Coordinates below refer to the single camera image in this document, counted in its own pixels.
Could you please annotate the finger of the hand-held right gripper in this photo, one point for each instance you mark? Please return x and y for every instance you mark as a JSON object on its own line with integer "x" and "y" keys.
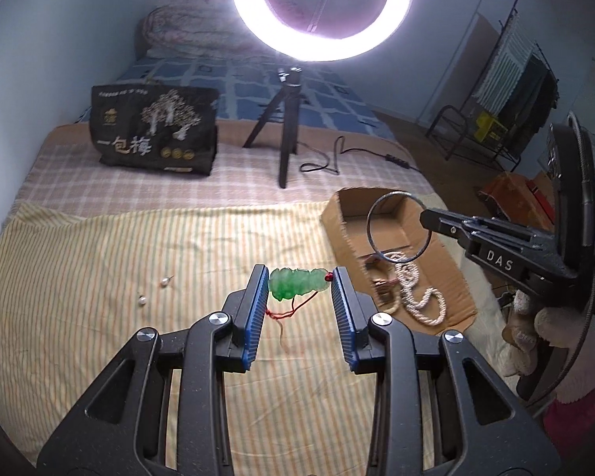
{"x": 505, "y": 244}
{"x": 476, "y": 225}

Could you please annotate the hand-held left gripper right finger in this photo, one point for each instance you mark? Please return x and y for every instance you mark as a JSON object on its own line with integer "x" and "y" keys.
{"x": 342, "y": 307}

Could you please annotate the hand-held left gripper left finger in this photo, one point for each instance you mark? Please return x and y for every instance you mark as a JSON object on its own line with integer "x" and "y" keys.
{"x": 258, "y": 307}

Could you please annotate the cardboard box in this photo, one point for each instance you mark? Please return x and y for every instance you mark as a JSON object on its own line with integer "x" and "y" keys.
{"x": 339, "y": 228}

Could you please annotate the dark metal bangle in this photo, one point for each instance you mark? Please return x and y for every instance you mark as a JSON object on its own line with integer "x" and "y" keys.
{"x": 369, "y": 228}

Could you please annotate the person's right hand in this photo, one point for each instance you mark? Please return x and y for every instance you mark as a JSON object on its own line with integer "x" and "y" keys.
{"x": 523, "y": 347}

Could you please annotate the orange box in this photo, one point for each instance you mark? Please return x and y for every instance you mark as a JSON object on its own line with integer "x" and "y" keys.
{"x": 515, "y": 193}

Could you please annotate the yellow box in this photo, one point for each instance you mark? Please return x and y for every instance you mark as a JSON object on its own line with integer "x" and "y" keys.
{"x": 491, "y": 126}

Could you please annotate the dark grey garment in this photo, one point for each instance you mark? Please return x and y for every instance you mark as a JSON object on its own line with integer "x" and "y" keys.
{"x": 528, "y": 91}

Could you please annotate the dark hanging garment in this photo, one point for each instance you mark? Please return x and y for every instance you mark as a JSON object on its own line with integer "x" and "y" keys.
{"x": 548, "y": 99}

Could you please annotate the tan board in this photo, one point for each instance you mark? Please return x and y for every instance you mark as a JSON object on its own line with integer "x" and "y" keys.
{"x": 461, "y": 69}

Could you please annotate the yellow striped cloth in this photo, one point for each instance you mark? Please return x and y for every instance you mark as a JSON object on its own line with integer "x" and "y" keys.
{"x": 104, "y": 267}

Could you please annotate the white striped garment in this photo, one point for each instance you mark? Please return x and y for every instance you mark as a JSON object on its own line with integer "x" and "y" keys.
{"x": 503, "y": 67}

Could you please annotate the black tripod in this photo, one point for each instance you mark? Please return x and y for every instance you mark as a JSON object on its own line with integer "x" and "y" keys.
{"x": 287, "y": 124}

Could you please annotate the black printed bag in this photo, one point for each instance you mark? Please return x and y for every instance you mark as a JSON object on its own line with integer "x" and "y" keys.
{"x": 148, "y": 134}

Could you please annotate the blue patterned bed sheet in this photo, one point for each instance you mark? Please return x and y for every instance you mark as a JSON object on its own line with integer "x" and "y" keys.
{"x": 238, "y": 94}

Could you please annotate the black clothes rack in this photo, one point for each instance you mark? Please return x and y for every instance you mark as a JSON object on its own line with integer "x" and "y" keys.
{"x": 515, "y": 15}

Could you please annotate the pink plaid blanket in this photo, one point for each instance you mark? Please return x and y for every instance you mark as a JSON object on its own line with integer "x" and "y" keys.
{"x": 79, "y": 178}

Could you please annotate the folded floral quilt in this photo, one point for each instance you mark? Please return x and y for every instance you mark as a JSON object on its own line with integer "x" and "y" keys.
{"x": 193, "y": 29}

